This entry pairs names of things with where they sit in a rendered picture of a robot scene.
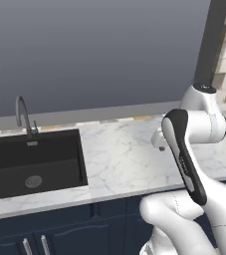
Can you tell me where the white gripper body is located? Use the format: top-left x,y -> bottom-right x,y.
150,127 -> 168,151

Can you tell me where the navy cupboard door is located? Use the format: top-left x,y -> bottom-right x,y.
124,194 -> 154,255
34,217 -> 127,255
0,231 -> 36,255

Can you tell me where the grey framed window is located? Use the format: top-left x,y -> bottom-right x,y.
0,0 -> 226,132

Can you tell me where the black kitchen sink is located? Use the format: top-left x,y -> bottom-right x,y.
0,127 -> 90,202

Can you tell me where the navy cupboard front panel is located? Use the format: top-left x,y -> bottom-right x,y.
0,200 -> 128,237

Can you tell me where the grey curved tap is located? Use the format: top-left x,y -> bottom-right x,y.
15,96 -> 40,137

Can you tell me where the silver cupboard handle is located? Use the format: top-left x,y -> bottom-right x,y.
22,237 -> 34,255
39,234 -> 52,255

